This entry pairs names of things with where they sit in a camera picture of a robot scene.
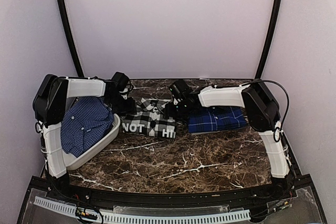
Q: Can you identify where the white slotted cable duct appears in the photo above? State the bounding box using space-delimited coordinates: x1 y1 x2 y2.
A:
33 196 250 223

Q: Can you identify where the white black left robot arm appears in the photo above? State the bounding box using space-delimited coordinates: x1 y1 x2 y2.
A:
33 72 135 179

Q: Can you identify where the black corner frame post left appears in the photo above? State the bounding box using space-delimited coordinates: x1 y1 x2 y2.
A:
57 0 85 77

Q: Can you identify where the grey plastic bin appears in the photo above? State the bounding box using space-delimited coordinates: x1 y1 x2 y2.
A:
62 114 121 170

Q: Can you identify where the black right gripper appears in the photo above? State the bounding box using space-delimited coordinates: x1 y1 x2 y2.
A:
163 100 194 121

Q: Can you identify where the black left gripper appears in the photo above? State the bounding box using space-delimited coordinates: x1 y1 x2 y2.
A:
106 93 136 116

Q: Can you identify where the blue plaid shirt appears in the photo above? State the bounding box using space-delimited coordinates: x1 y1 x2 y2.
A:
188 106 247 133

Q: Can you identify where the black corner frame post right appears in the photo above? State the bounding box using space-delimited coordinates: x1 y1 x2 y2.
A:
255 0 281 79

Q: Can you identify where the black corner frame post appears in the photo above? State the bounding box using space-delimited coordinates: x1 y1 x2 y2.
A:
57 0 85 77
255 0 281 79

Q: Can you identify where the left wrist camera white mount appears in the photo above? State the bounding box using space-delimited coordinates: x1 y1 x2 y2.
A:
119 84 133 99

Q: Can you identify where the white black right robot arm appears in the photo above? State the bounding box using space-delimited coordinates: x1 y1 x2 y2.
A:
164 79 291 179

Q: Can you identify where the black white checked shirt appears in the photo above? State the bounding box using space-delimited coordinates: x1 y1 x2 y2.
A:
121 98 176 138

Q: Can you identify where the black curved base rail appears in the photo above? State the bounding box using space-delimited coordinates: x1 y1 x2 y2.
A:
15 175 328 224

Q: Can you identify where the small-check blue shirt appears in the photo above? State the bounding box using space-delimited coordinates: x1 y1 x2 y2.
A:
61 97 114 157

